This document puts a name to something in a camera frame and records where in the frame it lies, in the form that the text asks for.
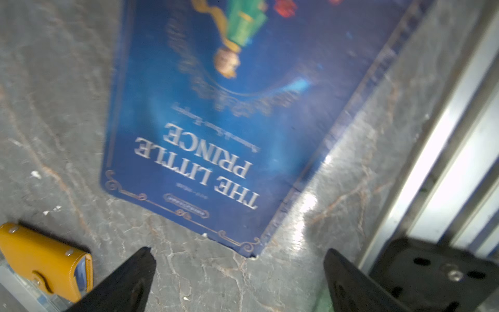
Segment blue Little Prince book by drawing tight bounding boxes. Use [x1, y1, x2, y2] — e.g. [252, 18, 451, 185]
[101, 1, 431, 257]

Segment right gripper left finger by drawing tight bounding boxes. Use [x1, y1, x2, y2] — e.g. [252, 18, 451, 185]
[68, 247, 157, 312]

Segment aluminium mounting rail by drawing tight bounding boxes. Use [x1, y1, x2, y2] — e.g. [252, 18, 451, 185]
[357, 1, 498, 272]

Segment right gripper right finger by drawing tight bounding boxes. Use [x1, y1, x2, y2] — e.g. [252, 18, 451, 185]
[324, 248, 409, 312]

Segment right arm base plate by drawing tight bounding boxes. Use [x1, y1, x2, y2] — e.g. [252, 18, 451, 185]
[370, 238, 498, 311]

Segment yellow card wallet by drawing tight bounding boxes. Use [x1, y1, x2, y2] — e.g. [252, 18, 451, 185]
[1, 222, 94, 303]

